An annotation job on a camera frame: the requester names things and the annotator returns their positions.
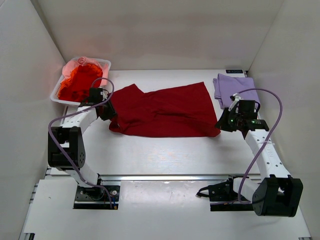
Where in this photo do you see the aluminium table edge rail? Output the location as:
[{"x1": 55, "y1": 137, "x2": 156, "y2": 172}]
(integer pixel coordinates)
[{"x1": 100, "y1": 174, "x2": 231, "y2": 182}]

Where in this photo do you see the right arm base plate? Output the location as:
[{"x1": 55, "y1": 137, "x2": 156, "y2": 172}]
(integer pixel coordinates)
[{"x1": 196, "y1": 178, "x2": 254, "y2": 212}]

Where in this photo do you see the white plastic laundry basket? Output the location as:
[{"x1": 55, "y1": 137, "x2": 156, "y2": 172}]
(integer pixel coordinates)
[{"x1": 50, "y1": 56, "x2": 112, "y2": 106}]

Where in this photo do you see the blue label sticker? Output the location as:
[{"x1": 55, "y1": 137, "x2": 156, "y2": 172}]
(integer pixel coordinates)
[{"x1": 225, "y1": 69, "x2": 244, "y2": 74}]

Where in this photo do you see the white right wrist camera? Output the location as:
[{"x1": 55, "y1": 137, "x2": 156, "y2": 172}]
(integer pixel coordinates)
[{"x1": 228, "y1": 93, "x2": 243, "y2": 111}]

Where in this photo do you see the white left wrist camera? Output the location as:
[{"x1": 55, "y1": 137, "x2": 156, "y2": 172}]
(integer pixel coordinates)
[{"x1": 101, "y1": 88, "x2": 111, "y2": 102}]

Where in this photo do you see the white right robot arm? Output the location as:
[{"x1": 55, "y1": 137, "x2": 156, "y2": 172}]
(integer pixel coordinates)
[{"x1": 215, "y1": 97, "x2": 303, "y2": 217}]

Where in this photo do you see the dark red t shirt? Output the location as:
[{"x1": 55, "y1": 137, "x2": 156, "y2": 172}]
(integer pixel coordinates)
[{"x1": 109, "y1": 82, "x2": 221, "y2": 138}]

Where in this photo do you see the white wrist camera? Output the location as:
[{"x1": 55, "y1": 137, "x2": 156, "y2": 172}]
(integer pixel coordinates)
[
  {"x1": 101, "y1": 88, "x2": 111, "y2": 102},
  {"x1": 228, "y1": 93, "x2": 243, "y2": 111}
]

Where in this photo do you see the folded lilac t shirt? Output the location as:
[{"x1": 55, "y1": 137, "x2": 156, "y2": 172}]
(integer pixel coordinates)
[{"x1": 213, "y1": 73, "x2": 255, "y2": 109}]

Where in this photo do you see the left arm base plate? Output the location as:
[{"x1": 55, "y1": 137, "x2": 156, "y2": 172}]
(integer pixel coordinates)
[{"x1": 73, "y1": 180, "x2": 121, "y2": 210}]

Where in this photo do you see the orange red t shirt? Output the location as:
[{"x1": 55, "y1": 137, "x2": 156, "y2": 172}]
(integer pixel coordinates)
[{"x1": 58, "y1": 64, "x2": 103, "y2": 103}]

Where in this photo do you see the pink t shirt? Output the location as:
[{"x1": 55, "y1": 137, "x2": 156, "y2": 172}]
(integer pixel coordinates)
[{"x1": 62, "y1": 56, "x2": 112, "y2": 79}]

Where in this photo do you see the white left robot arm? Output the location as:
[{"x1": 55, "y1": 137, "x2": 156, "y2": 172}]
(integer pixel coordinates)
[{"x1": 48, "y1": 87, "x2": 117, "y2": 200}]

